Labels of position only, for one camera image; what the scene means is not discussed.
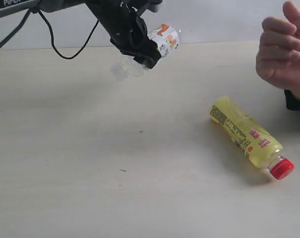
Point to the black covered left gripper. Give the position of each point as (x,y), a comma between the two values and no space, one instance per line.
(127,30)

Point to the yellow drink bottle red cap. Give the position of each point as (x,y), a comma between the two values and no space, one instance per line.
(257,144)

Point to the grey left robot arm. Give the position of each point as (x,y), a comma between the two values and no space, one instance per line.
(9,7)

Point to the person's open bare hand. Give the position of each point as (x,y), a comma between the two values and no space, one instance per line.
(278,58)

